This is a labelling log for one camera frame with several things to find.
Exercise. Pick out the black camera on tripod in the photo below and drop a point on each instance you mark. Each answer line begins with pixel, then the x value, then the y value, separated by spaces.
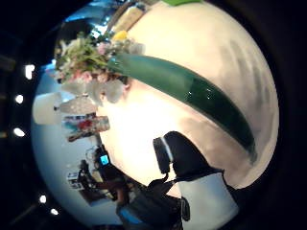
pixel 102 166

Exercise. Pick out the yellow flower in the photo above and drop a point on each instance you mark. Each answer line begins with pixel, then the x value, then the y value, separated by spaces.
pixel 120 35

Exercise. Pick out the the person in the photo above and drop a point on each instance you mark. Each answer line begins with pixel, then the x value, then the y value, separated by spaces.
pixel 150 207

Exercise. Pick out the white cylindrical lamp shade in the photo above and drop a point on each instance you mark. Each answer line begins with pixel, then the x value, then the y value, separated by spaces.
pixel 46 108

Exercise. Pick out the pink and white flower bouquet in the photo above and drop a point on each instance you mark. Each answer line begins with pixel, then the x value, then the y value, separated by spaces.
pixel 86 65

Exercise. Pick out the dark green glass vase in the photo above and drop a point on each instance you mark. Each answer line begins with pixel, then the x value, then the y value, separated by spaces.
pixel 192 91

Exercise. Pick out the bright green object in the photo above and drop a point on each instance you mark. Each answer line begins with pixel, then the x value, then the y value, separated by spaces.
pixel 180 2

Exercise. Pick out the round ceiling light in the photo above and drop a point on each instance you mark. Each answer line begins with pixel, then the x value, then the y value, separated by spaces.
pixel 19 99
pixel 54 211
pixel 42 199
pixel 29 71
pixel 18 132

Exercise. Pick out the shelf with colourful items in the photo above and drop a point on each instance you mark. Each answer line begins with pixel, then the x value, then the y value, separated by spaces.
pixel 86 126

